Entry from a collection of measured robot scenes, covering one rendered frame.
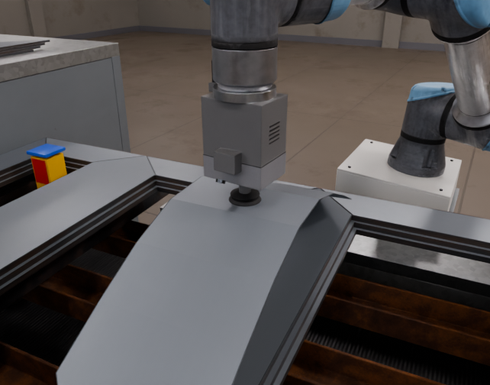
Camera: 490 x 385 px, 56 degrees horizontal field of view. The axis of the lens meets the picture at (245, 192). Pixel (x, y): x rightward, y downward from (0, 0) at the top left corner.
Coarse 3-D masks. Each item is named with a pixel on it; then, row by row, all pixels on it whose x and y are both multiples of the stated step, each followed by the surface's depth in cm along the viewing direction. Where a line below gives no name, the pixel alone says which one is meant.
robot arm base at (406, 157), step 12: (396, 144) 125; (408, 144) 121; (420, 144) 119; (432, 144) 118; (444, 144) 122; (396, 156) 126; (408, 156) 121; (420, 156) 119; (432, 156) 120; (444, 156) 122; (396, 168) 123; (408, 168) 121; (420, 168) 120; (432, 168) 120; (444, 168) 123
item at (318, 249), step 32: (128, 192) 95; (96, 224) 87; (320, 224) 83; (352, 224) 85; (384, 224) 84; (32, 256) 75; (288, 256) 73; (320, 256) 73; (480, 256) 77; (0, 288) 69; (288, 288) 66; (320, 288) 68; (288, 320) 60; (256, 352) 55; (288, 352) 57; (256, 384) 50
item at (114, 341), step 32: (96, 320) 49; (128, 320) 49; (96, 352) 47; (128, 352) 46; (160, 352) 46; (192, 352) 45; (224, 352) 44; (96, 384) 45; (128, 384) 44; (160, 384) 44; (192, 384) 43; (224, 384) 42
